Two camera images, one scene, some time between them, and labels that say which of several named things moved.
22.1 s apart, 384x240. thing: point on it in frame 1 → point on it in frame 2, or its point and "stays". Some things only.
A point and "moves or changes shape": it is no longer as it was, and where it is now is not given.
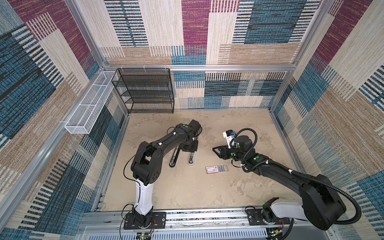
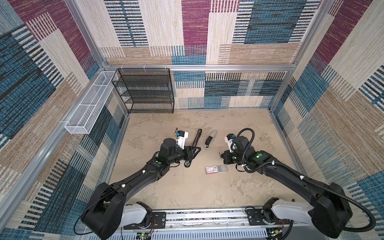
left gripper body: x=191 y=147 → x=187 y=156
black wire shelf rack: x=145 y=90 stays
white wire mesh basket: x=82 y=118 stays
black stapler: x=174 y=156 moves or changes shape
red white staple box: x=210 y=169 stays
